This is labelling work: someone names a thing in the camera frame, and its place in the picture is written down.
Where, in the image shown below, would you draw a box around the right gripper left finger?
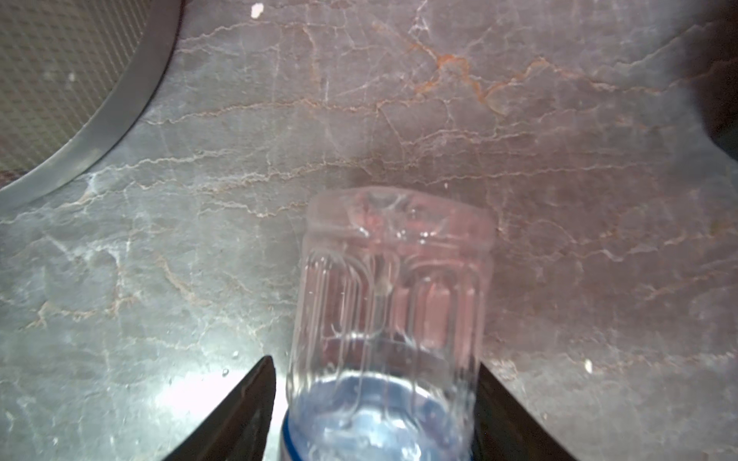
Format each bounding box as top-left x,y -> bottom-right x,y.
165,355 -> 277,461

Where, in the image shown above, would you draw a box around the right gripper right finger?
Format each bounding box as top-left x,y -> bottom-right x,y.
471,365 -> 575,461

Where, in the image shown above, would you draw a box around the blue label bottle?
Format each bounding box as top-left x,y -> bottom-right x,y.
280,186 -> 496,460

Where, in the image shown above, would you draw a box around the grey mesh waste bin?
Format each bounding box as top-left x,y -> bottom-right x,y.
1,0 -> 184,211

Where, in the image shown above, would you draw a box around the black calculator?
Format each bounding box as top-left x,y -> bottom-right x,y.
691,10 -> 737,161

